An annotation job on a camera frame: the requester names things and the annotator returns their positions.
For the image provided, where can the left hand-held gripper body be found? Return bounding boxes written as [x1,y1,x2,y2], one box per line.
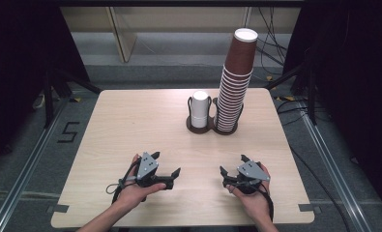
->
[134,152,175,191]

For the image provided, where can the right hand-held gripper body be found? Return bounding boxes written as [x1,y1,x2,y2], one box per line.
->
[222,159,272,195]

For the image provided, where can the dark brown double cup holder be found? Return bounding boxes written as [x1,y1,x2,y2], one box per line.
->
[186,96,245,135]

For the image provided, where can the white paper cup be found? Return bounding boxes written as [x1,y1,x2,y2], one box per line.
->
[191,90,211,118]

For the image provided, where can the person's left hand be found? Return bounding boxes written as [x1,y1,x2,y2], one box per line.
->
[115,154,167,211]

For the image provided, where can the person's right hand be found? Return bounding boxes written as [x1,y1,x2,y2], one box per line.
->
[225,163,274,223]

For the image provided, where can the stack of brown cups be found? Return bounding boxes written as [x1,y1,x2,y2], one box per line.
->
[215,27,259,133]

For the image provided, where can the black metal stand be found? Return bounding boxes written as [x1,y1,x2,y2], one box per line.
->
[265,47,319,127]
[43,66,103,130]

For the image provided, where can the dark curtain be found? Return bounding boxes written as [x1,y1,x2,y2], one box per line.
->
[281,4,382,220]
[0,4,91,175]

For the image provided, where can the right hand-held gripper cable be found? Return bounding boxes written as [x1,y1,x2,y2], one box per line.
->
[257,183,275,223]

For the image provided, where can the hand-held gripper cable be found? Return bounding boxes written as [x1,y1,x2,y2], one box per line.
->
[257,183,275,223]
[105,159,141,205]

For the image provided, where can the left hand-held gripper cable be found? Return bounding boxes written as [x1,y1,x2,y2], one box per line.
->
[105,159,141,205]

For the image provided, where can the black floor cable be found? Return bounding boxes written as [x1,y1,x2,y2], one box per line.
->
[276,96,352,232]

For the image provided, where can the metal floor rail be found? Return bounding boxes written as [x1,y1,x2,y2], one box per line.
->
[299,102,375,232]
[0,96,71,232]

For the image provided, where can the bundle of black hanging cables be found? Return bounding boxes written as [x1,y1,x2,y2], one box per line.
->
[255,6,289,76]

